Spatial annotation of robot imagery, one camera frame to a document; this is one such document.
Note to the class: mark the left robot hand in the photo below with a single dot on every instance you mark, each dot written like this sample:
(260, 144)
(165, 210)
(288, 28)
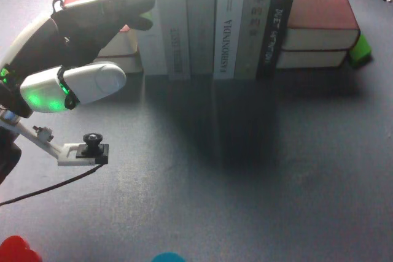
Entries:
(76, 32)

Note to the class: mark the white fashionindia book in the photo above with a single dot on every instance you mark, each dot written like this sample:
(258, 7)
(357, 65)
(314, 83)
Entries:
(228, 13)

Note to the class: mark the white special issue book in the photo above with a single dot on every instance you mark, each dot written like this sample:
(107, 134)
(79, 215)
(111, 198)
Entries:
(178, 13)

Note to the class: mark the plain grey book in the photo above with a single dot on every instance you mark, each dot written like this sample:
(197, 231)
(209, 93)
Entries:
(201, 29)

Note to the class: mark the black spine book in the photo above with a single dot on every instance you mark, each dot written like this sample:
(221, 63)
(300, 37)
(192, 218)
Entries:
(270, 44)

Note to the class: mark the red toy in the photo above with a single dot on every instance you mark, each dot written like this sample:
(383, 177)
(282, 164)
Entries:
(15, 249)

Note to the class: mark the blue toy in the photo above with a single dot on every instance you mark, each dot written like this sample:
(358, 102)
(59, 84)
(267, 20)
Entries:
(169, 258)

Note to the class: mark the green block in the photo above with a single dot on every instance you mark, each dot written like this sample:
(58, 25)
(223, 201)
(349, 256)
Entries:
(360, 48)

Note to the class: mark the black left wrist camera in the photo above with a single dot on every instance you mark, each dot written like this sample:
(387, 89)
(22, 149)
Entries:
(92, 153)

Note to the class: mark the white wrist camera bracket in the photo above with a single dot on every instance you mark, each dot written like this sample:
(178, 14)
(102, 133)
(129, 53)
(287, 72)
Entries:
(64, 157)

